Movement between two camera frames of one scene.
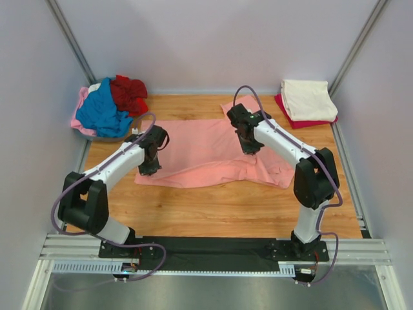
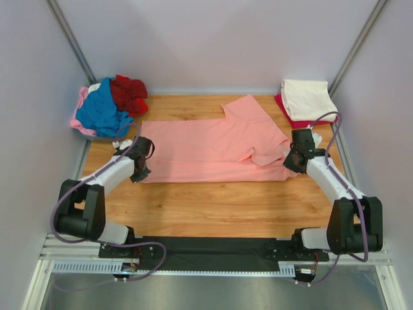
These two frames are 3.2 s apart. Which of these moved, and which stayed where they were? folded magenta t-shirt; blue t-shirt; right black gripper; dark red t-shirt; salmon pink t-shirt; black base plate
Moved: salmon pink t-shirt; right black gripper
Stayed: black base plate; dark red t-shirt; folded magenta t-shirt; blue t-shirt
